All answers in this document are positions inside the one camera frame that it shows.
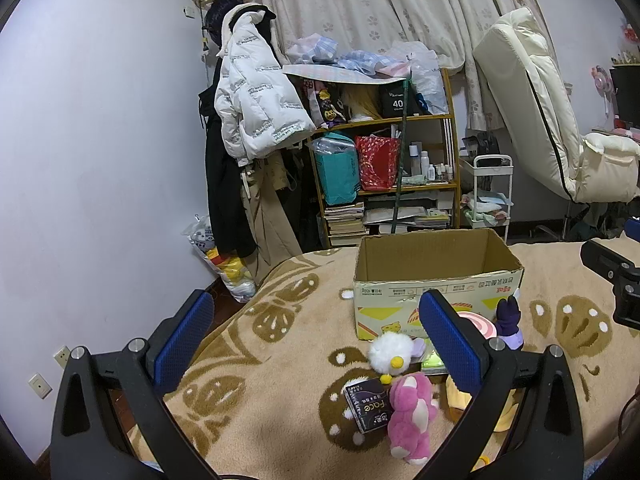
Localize beige hanging trousers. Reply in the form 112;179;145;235
240;152;306;281

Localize yellow plush toy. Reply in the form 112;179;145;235
445;375;518;433

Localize pink bear plush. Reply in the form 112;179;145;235
387;372;441;463

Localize black box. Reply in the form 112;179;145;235
377;81;423;118

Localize white fluffy duck plush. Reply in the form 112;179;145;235
367;332;426;386

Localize black monitor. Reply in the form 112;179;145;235
610;65;640;121

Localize purple eared plush toy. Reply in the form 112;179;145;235
492;295;527;352

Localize white utility cart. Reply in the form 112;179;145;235
459;155;515;246

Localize patterned flat board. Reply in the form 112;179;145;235
282;62;408;86

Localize green tissue pack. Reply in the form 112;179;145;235
420;352;448;376

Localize beige patterned blanket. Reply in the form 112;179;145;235
125;242;640;480

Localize clear plastic bag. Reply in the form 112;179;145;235
390;40;448;116

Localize blonde wig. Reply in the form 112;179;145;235
342;85;383;123

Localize dark knit hat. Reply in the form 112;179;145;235
204;0;243;46

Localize printed cardboard box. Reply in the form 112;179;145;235
352;228;526;342

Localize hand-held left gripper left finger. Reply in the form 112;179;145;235
50;289;221;480

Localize plastic bag of toys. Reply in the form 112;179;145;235
182;215;258;303

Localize red patterned bag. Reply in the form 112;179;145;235
355;135;402;192

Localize row of small bottles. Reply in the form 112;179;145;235
407;142;458;184

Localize stack of papers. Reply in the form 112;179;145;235
362;205;451;233

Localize white puffer jacket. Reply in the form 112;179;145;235
214;4;317;167

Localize pink swirl roll plush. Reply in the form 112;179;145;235
452;311;498;341

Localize cream floral curtain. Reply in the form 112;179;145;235
250;0;541;131

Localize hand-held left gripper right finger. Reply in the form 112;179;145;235
417;289;586;480

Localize teal bag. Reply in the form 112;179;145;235
312;132;362;206

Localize black hanging coat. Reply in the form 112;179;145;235
197;45;258;258

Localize black printed bag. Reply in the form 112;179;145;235
462;132;501;161

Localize pile of plaid cloths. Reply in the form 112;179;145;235
285;32;416;78

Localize black tissue pack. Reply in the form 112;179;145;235
344;379;393;433

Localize pink desk fan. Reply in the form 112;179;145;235
590;65;613;131

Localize stack of books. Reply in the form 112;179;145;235
320;202;367;248

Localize green pole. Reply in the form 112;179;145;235
391;67;415;235

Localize cartoon print bag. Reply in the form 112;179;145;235
312;79;347;130

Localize cream recliner chair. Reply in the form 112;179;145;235
472;7;640;203

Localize wooden bookshelf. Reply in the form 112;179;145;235
300;67;461;248

